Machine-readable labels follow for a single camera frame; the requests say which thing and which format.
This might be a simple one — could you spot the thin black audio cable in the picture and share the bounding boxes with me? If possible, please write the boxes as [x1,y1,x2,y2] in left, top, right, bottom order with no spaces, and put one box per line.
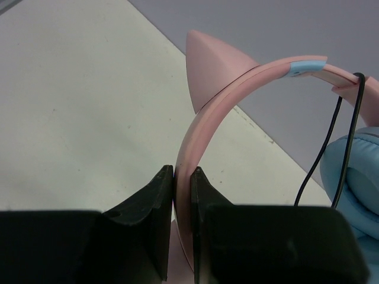
[293,72,367,209]

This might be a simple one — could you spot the pink blue cat-ear headphones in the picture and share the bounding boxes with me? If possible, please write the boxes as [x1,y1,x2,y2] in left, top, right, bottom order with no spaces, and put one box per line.
[174,30,378,269]

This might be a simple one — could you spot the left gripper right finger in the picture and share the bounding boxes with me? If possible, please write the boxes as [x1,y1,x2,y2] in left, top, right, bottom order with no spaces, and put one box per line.
[190,166,237,283]

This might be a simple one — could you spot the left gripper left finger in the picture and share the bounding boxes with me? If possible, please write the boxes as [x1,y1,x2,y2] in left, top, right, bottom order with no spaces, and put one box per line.
[102,165,174,281]

